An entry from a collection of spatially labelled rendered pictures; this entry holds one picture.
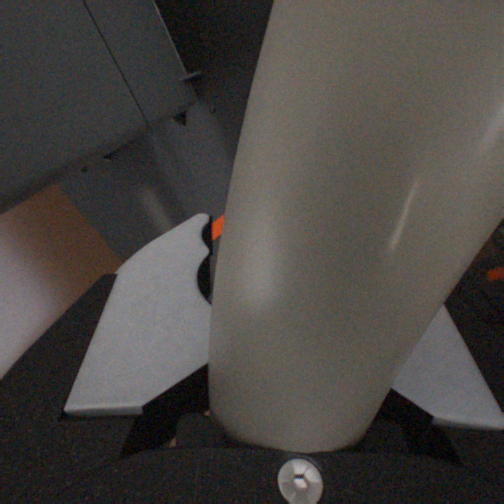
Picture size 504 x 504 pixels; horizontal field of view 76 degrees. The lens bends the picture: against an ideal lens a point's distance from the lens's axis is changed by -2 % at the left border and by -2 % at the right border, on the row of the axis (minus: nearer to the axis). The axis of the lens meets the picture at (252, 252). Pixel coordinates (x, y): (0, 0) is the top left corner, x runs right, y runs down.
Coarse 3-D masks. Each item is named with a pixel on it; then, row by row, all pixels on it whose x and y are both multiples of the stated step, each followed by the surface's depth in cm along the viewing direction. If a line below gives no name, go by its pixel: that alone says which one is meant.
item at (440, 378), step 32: (448, 320) 8; (416, 352) 7; (448, 352) 7; (416, 384) 6; (448, 384) 6; (480, 384) 6; (384, 416) 6; (416, 416) 6; (448, 416) 6; (480, 416) 6; (416, 448) 6
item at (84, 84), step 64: (0, 0) 32; (64, 0) 43; (128, 0) 65; (0, 64) 30; (64, 64) 39; (128, 64) 56; (0, 128) 28; (64, 128) 36; (128, 128) 49; (0, 192) 26
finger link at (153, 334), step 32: (192, 224) 11; (160, 256) 9; (192, 256) 9; (128, 288) 8; (160, 288) 8; (192, 288) 8; (128, 320) 7; (160, 320) 7; (192, 320) 7; (96, 352) 6; (128, 352) 6; (160, 352) 6; (192, 352) 7; (96, 384) 6; (128, 384) 6; (160, 384) 6; (192, 384) 6; (160, 416) 6
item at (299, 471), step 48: (192, 432) 5; (384, 432) 5; (96, 480) 4; (144, 480) 4; (192, 480) 4; (240, 480) 4; (288, 480) 4; (336, 480) 4; (384, 480) 4; (432, 480) 4; (480, 480) 4
